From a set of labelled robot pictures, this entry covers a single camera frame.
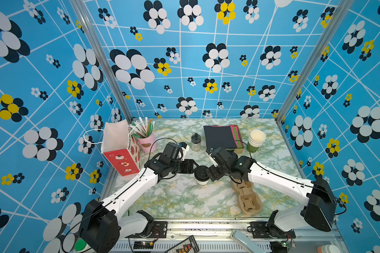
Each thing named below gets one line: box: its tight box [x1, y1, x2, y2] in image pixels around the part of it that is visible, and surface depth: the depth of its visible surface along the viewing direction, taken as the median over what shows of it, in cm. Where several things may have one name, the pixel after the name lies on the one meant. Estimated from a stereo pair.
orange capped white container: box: [317, 244, 341, 253], surface depth 65 cm
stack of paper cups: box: [247, 129, 266, 153], surface depth 93 cm
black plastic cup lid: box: [194, 165, 210, 182], surface depth 80 cm
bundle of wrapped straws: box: [127, 116, 156, 143], surface depth 96 cm
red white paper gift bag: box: [101, 119, 141, 177], surface depth 82 cm
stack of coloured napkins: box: [203, 124, 244, 150], surface depth 107 cm
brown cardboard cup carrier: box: [230, 179, 263, 217], surface depth 80 cm
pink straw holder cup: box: [137, 132, 157, 153], surface depth 98 cm
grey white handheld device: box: [230, 229, 265, 253], surface depth 68 cm
